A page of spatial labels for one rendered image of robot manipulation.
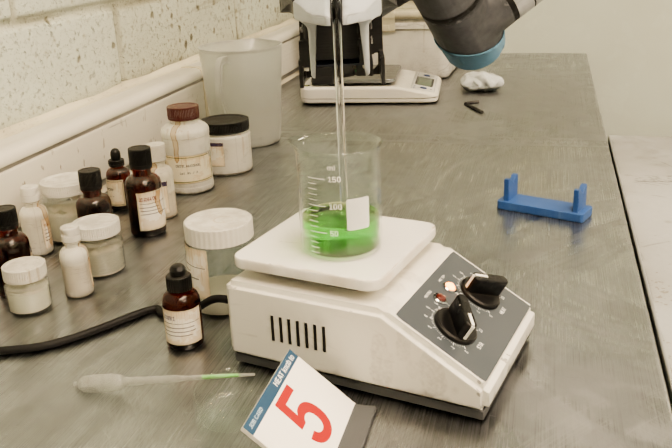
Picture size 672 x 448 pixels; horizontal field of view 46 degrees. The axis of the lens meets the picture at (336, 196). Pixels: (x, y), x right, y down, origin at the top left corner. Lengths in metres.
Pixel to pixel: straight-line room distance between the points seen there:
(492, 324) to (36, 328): 0.38
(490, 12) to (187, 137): 0.39
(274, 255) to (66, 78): 0.55
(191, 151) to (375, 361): 0.52
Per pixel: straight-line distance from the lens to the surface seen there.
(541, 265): 0.78
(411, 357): 0.53
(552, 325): 0.67
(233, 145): 1.06
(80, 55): 1.09
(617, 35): 2.04
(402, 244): 0.59
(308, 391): 0.53
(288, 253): 0.58
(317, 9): 0.56
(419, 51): 1.69
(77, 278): 0.75
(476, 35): 0.91
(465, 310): 0.54
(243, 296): 0.58
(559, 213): 0.89
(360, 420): 0.54
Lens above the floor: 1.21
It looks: 19 degrees down
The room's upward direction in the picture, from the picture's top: 2 degrees counter-clockwise
